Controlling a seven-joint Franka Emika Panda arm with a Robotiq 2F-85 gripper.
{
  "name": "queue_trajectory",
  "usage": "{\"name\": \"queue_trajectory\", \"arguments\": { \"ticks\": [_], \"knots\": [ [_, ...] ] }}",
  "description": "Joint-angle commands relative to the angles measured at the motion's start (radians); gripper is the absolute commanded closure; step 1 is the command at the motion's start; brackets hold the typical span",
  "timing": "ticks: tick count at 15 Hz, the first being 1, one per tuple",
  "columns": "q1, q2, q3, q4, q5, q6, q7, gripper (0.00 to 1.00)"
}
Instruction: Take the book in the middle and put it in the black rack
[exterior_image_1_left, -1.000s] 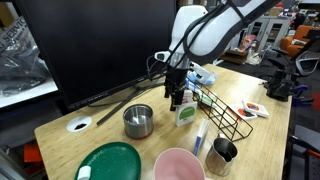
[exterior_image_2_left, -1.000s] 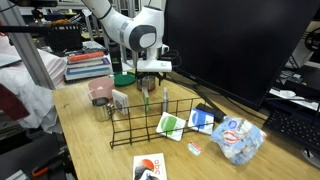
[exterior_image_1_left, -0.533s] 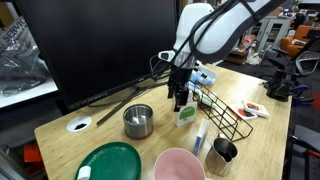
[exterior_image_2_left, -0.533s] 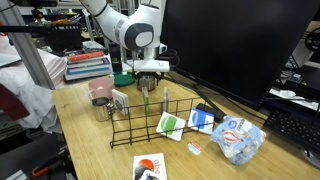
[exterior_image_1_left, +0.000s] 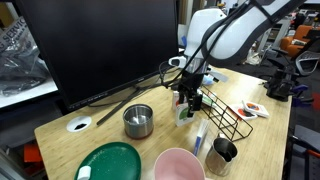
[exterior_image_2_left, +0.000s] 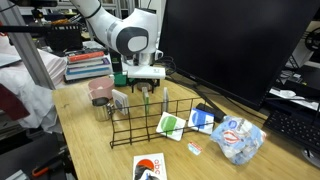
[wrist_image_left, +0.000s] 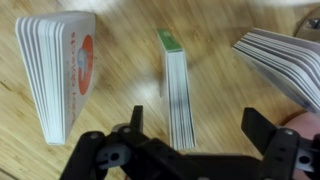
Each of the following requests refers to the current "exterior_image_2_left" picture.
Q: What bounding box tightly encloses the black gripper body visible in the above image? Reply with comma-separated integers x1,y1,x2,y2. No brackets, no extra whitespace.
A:
133,78,156,84

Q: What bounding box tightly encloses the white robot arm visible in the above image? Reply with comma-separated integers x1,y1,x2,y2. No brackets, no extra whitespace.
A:
70,0,165,91

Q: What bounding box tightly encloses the white book orange circle upright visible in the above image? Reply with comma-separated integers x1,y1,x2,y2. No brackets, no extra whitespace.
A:
162,87,169,112

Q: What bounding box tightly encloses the white green vegetables book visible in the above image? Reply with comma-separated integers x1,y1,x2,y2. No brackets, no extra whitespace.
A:
156,112,186,141

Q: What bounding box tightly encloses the white blue transport book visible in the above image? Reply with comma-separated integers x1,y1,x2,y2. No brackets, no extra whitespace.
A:
188,108,214,134

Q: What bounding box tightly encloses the abc book red black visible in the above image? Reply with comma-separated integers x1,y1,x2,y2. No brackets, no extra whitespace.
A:
133,153,167,180

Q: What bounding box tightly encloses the steel tin with brown base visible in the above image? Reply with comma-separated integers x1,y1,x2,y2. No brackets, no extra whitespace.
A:
137,83,151,91

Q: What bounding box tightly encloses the green speckled plate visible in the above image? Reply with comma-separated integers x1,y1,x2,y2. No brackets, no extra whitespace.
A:
114,73,127,87

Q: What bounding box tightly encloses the pink bowl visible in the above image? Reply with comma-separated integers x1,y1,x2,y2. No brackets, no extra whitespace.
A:
88,77,114,100

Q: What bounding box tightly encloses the small steel pitcher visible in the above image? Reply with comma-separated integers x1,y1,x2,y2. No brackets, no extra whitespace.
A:
92,97,114,121

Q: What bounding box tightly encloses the stack of books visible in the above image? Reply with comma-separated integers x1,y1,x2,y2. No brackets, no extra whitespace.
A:
64,49,113,81

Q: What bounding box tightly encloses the red white label sticker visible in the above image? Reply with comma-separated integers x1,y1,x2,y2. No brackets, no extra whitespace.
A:
188,142,202,155

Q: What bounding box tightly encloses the large black computer monitor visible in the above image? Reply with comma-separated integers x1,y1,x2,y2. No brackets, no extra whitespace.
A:
159,0,320,109

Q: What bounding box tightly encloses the blue white plastic bag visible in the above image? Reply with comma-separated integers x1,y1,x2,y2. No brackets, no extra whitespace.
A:
210,116,266,165

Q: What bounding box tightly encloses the pink cloth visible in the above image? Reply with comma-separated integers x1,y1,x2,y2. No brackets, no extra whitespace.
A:
0,36,66,133

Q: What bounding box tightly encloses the black keyboard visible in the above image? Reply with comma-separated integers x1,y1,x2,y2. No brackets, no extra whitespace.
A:
264,110,320,153

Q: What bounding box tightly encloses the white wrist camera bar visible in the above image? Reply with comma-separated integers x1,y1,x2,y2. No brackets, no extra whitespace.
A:
125,66,166,79

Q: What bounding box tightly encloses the black wire rack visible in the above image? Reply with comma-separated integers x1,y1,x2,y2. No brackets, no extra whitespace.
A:
110,97,205,147

